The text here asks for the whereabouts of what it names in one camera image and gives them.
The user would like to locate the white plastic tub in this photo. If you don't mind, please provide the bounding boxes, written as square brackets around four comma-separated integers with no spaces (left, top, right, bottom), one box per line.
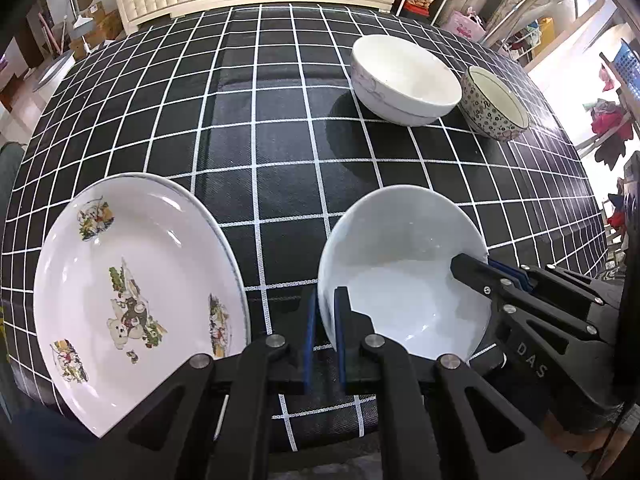
[32,50,75,110]

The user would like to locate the white bowl red emblem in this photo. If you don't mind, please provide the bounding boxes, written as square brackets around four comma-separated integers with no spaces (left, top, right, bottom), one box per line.
[317,184,490,360]

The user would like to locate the dark patterned small bowl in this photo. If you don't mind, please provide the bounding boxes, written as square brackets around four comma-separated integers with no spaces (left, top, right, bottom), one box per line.
[459,66,530,142]

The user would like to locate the cardboard boxes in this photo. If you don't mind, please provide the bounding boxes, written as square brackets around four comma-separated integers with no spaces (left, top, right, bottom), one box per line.
[70,1,124,61]

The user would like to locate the pink bag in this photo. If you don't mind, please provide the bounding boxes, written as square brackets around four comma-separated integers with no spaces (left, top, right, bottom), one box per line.
[442,6,486,41]

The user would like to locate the plain white bowl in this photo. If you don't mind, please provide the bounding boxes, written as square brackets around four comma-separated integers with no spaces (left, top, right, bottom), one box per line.
[350,35,462,127]

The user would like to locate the black white grid tablecloth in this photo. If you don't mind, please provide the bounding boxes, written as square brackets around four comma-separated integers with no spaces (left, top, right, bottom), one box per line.
[0,3,609,453]

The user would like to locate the person's hand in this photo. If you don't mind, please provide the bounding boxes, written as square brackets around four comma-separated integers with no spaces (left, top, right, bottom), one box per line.
[540,404,639,460]

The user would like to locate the cartoon bear print plate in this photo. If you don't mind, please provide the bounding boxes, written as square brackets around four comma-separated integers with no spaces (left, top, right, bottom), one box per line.
[34,172,250,436]

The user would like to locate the blue plastic basket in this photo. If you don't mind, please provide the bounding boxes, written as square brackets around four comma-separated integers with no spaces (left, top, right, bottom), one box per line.
[613,39,640,99]

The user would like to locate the grey-green sofa with gold print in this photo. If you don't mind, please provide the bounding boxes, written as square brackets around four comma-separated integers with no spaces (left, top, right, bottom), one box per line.
[0,142,25,216]

